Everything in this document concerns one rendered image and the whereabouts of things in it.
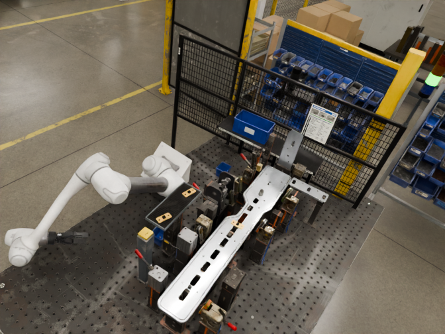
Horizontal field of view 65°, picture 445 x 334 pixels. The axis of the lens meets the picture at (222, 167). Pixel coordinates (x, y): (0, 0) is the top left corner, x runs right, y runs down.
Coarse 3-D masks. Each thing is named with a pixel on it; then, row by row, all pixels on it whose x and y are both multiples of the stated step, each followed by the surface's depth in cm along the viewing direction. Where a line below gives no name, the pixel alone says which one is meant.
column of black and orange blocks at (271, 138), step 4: (272, 136) 265; (268, 140) 270; (272, 140) 268; (268, 144) 272; (272, 144) 272; (268, 148) 273; (264, 152) 278; (268, 152) 276; (264, 156) 280; (268, 156) 281; (264, 160) 282; (264, 164) 284
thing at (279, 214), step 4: (272, 212) 236; (276, 212) 237; (280, 212) 237; (272, 216) 238; (276, 216) 236; (280, 216) 234; (272, 220) 240; (276, 220) 237; (280, 220) 239; (272, 224) 242; (276, 224) 240
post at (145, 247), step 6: (138, 240) 189; (144, 240) 186; (150, 240) 189; (138, 246) 192; (144, 246) 189; (150, 246) 193; (144, 252) 193; (150, 252) 199; (138, 258) 202; (144, 258) 198; (150, 258) 203; (138, 264) 206; (144, 264) 202; (150, 264) 208; (138, 270) 211; (144, 270) 206; (138, 276) 215; (144, 276) 211; (144, 282) 215
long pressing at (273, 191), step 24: (264, 168) 266; (264, 192) 247; (240, 216) 228; (216, 240) 211; (240, 240) 214; (192, 264) 196; (216, 264) 198; (168, 288) 183; (192, 288) 185; (168, 312) 174; (192, 312) 176
